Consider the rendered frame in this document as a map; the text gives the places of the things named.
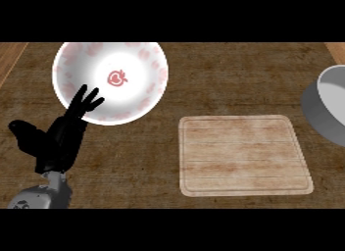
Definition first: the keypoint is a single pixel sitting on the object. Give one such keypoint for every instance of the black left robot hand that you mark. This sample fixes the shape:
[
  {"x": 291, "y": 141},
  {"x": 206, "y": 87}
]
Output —
[{"x": 59, "y": 140}]

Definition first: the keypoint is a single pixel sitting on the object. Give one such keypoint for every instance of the grey metal pot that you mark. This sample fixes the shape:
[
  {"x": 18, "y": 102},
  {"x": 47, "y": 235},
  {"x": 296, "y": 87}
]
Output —
[{"x": 331, "y": 104}]

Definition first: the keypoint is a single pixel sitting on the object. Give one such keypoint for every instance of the pale wooden cutting board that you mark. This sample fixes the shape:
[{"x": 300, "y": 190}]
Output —
[{"x": 243, "y": 155}]

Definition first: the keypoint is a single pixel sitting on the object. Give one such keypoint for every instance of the brown woven placemat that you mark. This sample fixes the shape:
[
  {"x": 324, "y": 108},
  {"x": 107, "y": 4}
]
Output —
[{"x": 189, "y": 81}]

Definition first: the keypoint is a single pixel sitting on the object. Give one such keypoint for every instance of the white bowl with red print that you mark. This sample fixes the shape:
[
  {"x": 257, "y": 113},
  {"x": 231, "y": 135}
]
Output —
[{"x": 132, "y": 81}]

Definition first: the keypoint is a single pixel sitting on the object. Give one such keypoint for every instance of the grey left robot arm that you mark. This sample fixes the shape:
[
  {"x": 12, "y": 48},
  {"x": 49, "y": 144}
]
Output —
[{"x": 42, "y": 194}]

